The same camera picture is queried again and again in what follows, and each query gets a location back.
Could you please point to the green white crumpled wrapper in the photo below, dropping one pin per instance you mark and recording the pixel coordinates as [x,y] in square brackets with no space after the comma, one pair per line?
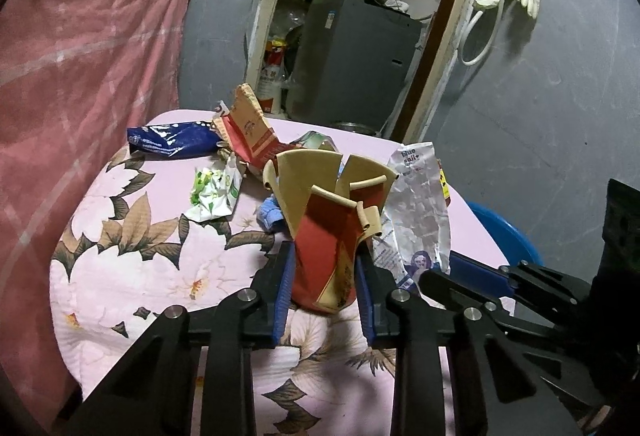
[215,190]

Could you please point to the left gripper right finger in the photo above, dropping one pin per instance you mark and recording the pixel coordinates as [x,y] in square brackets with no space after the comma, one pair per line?
[379,325]

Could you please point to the grey washing machine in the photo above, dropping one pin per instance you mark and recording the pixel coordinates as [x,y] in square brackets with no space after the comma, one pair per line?
[351,63]

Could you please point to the blue crumpled scrap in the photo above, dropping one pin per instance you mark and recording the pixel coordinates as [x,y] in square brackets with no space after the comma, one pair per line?
[269,216]

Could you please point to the red brown torn carton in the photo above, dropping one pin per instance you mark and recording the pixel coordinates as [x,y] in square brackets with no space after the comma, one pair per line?
[246,131]

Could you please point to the white red sack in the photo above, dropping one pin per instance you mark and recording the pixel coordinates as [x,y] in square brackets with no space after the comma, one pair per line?
[271,77]

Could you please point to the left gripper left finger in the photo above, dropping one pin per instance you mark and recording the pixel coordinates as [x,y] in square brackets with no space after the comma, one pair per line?
[273,285]

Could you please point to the pink plaid cloth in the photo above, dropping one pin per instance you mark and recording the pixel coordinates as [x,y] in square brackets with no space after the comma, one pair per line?
[75,74]

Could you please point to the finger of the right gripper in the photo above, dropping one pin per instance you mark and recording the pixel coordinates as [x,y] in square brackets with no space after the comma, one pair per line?
[479,277]
[447,297]

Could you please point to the steel pot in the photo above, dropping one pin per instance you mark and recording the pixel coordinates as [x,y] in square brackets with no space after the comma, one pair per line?
[354,127]

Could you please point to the green pink snack wrapper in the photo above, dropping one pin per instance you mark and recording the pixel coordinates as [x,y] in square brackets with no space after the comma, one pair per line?
[315,140]

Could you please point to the red beige torn paper cup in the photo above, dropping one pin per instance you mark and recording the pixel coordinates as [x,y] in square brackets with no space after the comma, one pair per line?
[331,204]

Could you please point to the white silver foil bag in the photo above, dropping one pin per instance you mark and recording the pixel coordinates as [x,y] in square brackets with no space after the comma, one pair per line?
[415,222]

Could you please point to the blue plastic basin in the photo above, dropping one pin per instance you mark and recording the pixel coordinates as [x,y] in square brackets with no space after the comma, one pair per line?
[514,245]

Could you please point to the pink floral tablecloth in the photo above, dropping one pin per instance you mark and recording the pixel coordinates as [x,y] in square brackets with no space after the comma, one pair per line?
[129,252]

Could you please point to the blue snack bag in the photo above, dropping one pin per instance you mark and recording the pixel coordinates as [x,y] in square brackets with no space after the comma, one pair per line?
[174,140]

